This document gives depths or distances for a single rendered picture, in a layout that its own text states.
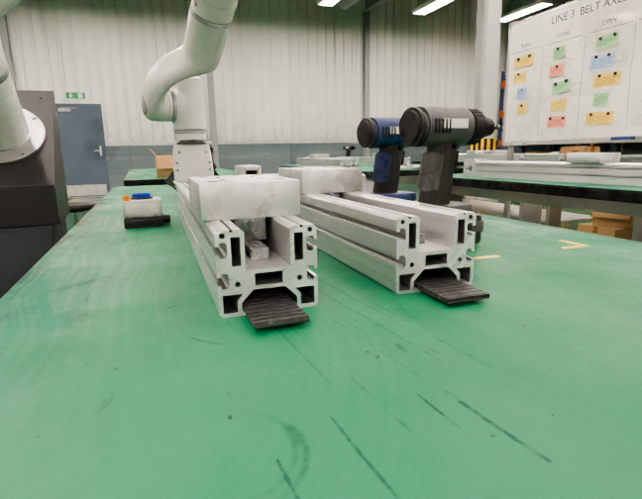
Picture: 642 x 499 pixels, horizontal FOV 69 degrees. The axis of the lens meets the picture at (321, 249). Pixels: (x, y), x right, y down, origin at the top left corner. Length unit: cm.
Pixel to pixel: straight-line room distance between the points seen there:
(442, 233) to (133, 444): 40
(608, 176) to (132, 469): 206
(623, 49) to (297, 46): 1014
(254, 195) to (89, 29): 1205
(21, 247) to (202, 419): 103
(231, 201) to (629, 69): 342
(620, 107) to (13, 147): 341
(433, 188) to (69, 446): 60
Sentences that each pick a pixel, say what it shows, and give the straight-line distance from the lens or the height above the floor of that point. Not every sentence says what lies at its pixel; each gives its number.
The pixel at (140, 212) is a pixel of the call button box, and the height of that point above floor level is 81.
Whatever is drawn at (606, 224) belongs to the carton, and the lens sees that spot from 473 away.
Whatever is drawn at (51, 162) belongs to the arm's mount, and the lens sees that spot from 130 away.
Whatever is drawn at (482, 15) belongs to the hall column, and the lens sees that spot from 960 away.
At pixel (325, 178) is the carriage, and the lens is 80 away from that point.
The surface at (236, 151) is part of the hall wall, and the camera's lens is 1236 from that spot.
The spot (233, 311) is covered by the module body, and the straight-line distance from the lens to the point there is 47.
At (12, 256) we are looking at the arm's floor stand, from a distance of 130.
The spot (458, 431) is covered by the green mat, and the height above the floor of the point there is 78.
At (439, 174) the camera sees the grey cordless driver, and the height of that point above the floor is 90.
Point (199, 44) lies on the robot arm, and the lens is 114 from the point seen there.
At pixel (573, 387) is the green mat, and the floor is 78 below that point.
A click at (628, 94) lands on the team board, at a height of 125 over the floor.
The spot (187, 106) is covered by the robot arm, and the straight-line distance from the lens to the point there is 125.
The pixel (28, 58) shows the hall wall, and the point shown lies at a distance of 1254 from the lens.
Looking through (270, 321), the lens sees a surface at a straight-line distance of 42.
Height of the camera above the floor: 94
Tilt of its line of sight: 12 degrees down
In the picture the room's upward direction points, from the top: 1 degrees counter-clockwise
